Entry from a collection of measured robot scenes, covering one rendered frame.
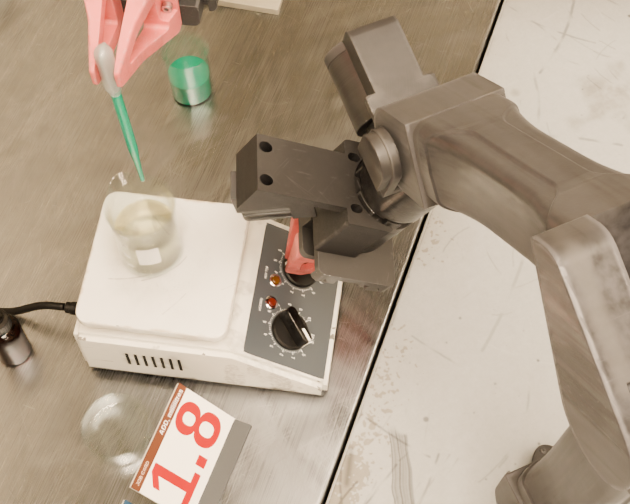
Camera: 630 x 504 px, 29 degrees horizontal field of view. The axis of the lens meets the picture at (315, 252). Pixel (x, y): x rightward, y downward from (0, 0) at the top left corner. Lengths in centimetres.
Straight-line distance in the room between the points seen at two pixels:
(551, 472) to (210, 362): 31
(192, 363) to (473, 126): 36
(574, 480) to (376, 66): 30
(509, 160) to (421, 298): 40
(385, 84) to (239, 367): 27
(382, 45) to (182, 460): 36
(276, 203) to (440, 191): 15
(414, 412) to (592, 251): 46
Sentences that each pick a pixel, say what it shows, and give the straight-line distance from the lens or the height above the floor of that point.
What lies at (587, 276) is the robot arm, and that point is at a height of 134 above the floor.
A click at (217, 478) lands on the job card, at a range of 96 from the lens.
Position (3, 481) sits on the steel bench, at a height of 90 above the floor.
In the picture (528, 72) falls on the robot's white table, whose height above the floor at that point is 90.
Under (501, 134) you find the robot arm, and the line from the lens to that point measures 67.
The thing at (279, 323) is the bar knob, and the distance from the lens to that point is 95.
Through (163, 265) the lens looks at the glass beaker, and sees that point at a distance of 93.
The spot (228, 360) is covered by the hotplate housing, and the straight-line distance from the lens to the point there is 94.
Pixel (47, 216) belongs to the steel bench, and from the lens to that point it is 109.
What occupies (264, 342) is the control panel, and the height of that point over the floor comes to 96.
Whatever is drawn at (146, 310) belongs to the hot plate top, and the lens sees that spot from 93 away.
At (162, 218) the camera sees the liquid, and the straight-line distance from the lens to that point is 92.
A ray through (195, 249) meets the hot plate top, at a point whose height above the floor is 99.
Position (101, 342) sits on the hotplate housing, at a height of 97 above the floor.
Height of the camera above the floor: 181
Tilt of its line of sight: 61 degrees down
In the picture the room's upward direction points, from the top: 2 degrees counter-clockwise
